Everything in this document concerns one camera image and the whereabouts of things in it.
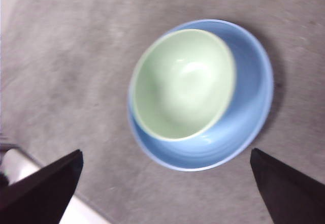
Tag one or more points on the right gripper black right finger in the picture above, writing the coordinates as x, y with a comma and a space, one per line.
292, 193

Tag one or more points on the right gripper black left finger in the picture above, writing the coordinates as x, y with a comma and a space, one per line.
38, 198

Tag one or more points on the blue plate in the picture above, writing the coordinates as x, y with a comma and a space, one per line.
243, 122

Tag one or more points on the green bowl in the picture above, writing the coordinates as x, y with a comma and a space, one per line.
182, 87

